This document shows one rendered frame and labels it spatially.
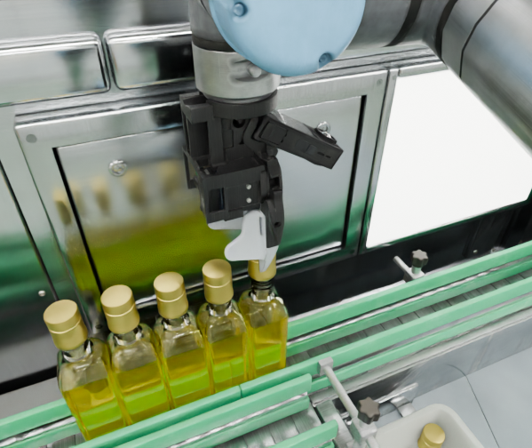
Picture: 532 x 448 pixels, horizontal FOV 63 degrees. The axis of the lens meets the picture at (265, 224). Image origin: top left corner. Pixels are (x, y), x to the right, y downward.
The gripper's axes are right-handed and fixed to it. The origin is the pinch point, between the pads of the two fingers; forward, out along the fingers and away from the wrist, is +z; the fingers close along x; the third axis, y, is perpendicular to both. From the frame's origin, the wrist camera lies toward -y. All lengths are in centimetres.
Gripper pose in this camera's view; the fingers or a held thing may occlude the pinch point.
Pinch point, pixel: (260, 250)
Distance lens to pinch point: 52.4
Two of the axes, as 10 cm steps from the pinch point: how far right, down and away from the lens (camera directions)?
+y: -9.1, 2.5, -3.2
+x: 4.0, 5.6, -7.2
